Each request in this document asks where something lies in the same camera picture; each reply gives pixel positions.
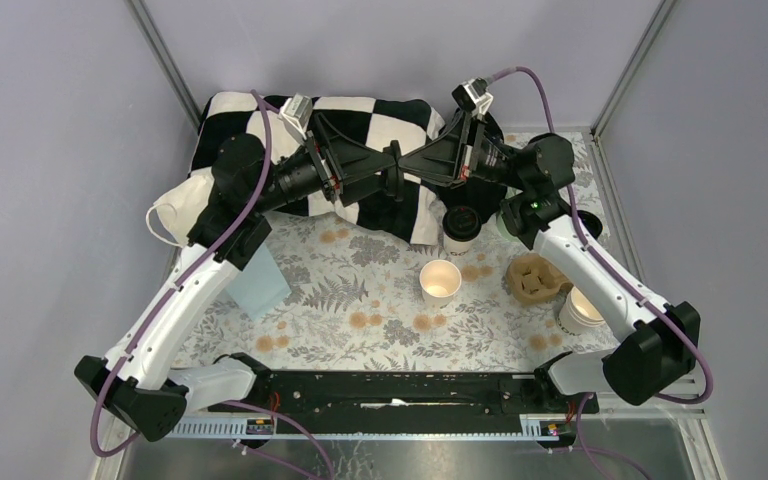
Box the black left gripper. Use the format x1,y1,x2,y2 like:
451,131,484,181
251,113,396,214

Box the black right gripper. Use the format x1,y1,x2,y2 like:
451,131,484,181
395,111,530,192

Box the white paper coffee cup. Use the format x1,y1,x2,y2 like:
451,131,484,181
443,233,477,256

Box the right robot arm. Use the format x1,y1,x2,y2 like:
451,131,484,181
397,112,710,412

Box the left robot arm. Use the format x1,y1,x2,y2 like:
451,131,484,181
75,113,404,441

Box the black white checkered pillow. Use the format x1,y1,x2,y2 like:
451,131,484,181
190,91,444,245

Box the black cloth bundle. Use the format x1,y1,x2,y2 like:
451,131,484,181
435,100,511,225

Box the green straw holder cup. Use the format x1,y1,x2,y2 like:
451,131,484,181
495,212,517,242

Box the floral table mat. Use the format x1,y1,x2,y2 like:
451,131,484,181
174,213,616,372

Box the brown cardboard cup carrier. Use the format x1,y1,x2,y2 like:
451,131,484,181
505,253,573,307

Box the light blue napkin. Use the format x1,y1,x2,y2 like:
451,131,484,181
224,245,291,320

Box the stack of black lids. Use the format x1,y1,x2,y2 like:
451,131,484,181
578,210,604,240

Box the white paper bag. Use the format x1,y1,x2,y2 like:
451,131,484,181
145,168,215,248

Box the stack of paper cups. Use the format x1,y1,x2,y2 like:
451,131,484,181
557,287,606,335

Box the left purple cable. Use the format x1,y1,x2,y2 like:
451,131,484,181
89,89,339,480

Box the purple cable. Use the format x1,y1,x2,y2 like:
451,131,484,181
89,89,339,480
486,66,715,480

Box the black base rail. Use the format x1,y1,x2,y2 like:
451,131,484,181
243,370,599,436

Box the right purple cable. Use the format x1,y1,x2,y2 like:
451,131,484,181
486,66,715,480

